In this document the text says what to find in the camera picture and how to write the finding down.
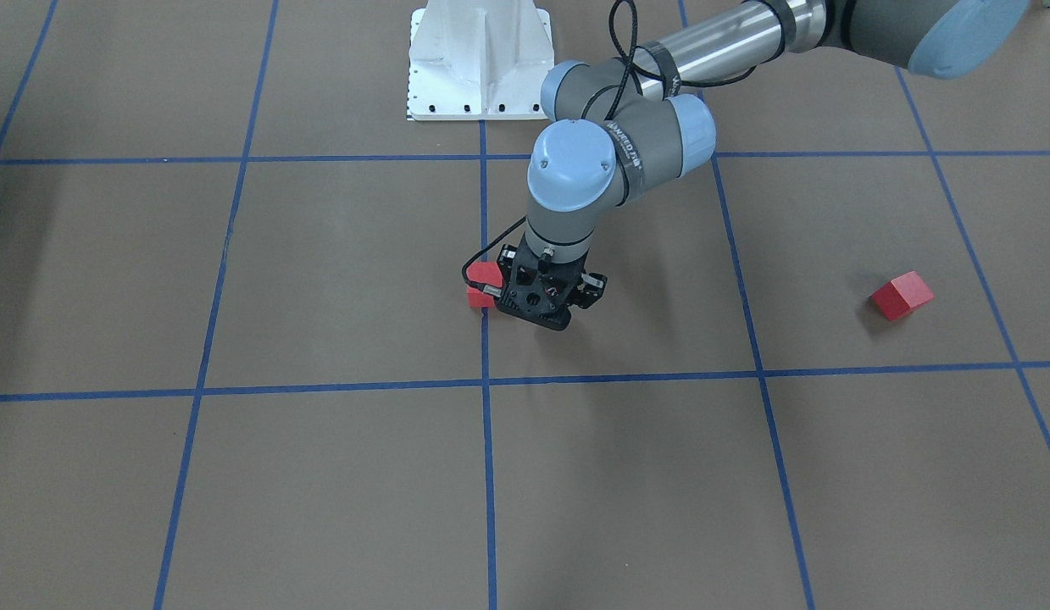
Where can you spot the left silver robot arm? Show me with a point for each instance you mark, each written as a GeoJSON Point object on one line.
{"type": "Point", "coordinates": [634, 122]}

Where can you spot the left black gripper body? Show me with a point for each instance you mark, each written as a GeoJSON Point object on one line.
{"type": "Point", "coordinates": [594, 288]}

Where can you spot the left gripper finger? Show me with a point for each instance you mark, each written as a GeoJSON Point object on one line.
{"type": "Point", "coordinates": [589, 289]}
{"type": "Point", "coordinates": [505, 259]}

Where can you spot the white pedestal column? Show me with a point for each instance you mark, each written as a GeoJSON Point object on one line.
{"type": "Point", "coordinates": [478, 60]}

